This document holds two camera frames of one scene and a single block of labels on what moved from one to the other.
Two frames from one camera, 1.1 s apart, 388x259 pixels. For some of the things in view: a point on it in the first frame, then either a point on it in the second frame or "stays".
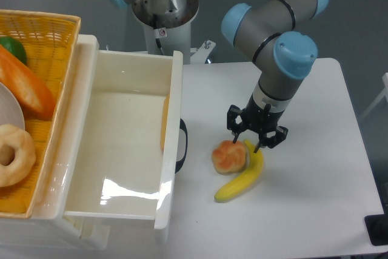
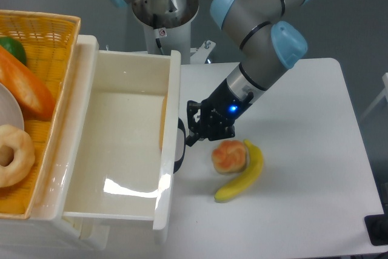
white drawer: (132, 139) stays
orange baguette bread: (34, 94) stays
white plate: (10, 111) stays
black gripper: (258, 119) → (220, 107)
